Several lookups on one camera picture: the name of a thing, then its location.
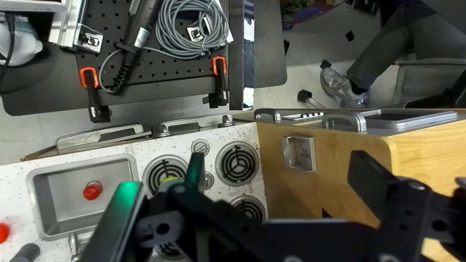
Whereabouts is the grey toy sink basin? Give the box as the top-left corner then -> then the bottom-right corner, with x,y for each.
25,155 -> 138,241

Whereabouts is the black spiral stove burner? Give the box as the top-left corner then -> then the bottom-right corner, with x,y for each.
215,142 -> 258,187
231,196 -> 266,222
142,155 -> 187,196

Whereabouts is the red plush toy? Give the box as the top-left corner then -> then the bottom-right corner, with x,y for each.
81,181 -> 103,201

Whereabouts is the orange black clamp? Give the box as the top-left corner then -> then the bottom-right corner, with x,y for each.
202,56 -> 228,108
78,68 -> 110,124

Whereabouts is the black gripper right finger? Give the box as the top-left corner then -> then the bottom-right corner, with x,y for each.
347,152 -> 398,228

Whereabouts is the wooden toy kitchen cabinet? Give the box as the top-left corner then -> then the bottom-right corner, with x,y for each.
253,123 -> 466,262

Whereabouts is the yellow green toy lemon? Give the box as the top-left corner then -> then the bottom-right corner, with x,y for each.
158,177 -> 178,193

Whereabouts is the black perforated board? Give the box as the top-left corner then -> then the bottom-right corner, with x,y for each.
75,0 -> 232,89

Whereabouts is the orange black left clamp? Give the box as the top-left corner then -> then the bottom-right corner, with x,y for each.
78,68 -> 110,124

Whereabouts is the orange black right clamp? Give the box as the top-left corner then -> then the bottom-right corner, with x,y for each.
202,56 -> 228,108

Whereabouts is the coiled grey cable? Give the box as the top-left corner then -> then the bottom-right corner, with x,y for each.
98,0 -> 229,95

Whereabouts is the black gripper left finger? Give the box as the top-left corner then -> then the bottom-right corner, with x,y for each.
184,153 -> 205,190

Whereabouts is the clear plastic water bottle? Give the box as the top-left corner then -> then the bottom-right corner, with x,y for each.
320,60 -> 366,108

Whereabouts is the person's grey trouser leg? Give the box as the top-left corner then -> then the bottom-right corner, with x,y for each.
346,0 -> 466,95

